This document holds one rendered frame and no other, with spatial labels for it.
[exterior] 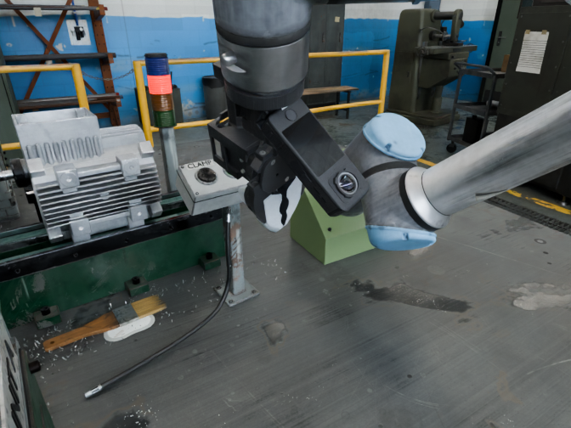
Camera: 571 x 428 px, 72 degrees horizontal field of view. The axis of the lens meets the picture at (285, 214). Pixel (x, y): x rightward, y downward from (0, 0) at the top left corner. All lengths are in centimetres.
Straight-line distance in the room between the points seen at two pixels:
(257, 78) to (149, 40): 566
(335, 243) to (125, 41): 526
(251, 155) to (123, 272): 52
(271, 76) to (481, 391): 55
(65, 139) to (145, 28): 524
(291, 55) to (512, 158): 39
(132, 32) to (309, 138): 561
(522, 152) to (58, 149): 71
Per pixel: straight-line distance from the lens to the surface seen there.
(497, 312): 86
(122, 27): 591
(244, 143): 39
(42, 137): 76
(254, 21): 31
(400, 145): 75
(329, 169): 37
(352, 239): 91
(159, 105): 114
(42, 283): 83
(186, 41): 611
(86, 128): 77
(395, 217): 70
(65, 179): 73
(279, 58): 32
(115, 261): 84
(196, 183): 64
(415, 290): 85
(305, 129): 37
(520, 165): 63
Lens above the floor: 129
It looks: 26 degrees down
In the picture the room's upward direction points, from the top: straight up
